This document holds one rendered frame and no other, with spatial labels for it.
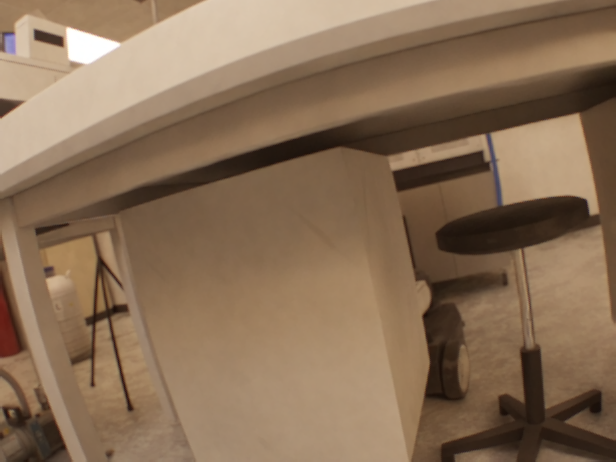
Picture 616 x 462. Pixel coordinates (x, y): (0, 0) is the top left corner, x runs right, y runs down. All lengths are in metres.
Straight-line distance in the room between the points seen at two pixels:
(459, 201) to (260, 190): 1.87
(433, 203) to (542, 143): 1.57
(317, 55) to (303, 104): 0.07
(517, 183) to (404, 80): 3.35
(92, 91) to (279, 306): 0.49
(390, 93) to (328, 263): 0.37
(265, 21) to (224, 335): 0.60
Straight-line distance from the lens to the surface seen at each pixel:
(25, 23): 1.73
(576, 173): 3.92
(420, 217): 2.57
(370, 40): 0.45
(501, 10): 0.45
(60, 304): 3.35
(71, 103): 0.67
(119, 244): 1.70
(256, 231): 0.80
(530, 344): 1.04
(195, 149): 0.56
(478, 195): 2.56
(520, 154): 3.81
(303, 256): 0.78
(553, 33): 0.51
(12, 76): 1.58
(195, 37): 0.55
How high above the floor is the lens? 0.73
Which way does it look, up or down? 1 degrees down
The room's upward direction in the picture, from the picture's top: 13 degrees counter-clockwise
